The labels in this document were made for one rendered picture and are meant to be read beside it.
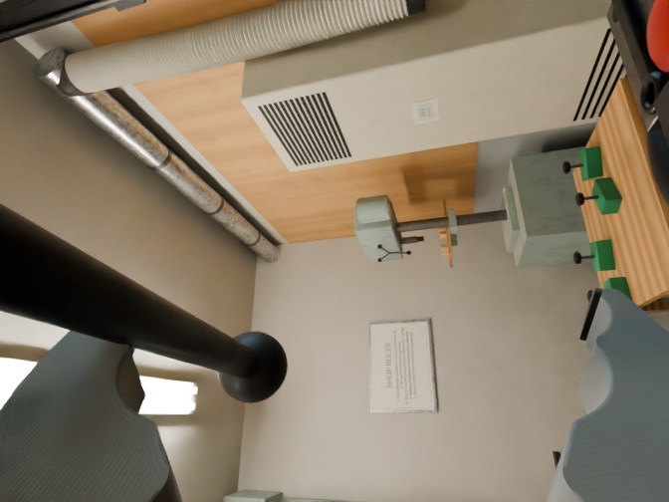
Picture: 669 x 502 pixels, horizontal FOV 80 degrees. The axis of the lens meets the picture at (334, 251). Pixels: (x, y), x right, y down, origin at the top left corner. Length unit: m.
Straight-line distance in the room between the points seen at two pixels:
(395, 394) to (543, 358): 1.01
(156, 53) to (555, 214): 1.90
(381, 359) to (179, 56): 2.28
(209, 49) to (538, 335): 2.57
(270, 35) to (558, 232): 1.56
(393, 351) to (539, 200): 1.46
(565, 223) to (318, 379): 1.98
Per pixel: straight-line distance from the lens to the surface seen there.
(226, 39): 1.69
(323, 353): 3.19
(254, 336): 0.21
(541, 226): 2.22
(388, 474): 3.06
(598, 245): 1.72
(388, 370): 3.04
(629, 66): 0.29
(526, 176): 2.36
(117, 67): 1.93
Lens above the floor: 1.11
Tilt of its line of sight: 15 degrees up
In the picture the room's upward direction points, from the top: 96 degrees counter-clockwise
